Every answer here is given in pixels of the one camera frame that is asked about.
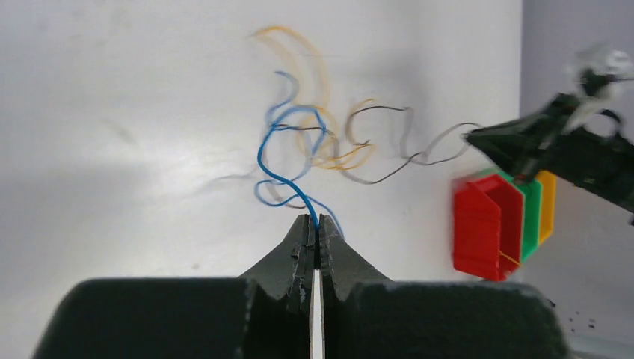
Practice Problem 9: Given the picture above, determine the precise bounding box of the yellow thin cable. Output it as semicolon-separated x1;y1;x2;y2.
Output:
250;25;378;172

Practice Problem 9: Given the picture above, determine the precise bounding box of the red plastic bin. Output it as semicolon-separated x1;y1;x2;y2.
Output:
452;174;524;282

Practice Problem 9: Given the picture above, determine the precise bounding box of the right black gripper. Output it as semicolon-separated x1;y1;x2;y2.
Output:
465;93;633;212

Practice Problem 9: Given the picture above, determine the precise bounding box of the yellow plastic bin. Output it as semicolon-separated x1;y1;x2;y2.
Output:
536;171;557;245

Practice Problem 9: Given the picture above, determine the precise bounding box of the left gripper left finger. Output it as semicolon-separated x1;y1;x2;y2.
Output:
239;215;317;315

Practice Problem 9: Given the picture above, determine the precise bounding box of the brown thin cable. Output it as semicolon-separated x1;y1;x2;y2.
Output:
212;105;484;209

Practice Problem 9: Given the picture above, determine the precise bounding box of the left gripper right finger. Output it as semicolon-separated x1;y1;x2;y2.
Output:
319;215;390;303

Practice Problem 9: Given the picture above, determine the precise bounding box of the green plastic bin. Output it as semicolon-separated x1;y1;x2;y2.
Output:
477;168;542;263

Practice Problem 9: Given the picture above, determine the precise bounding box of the orange thin cable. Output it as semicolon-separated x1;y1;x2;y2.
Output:
497;250;523;269

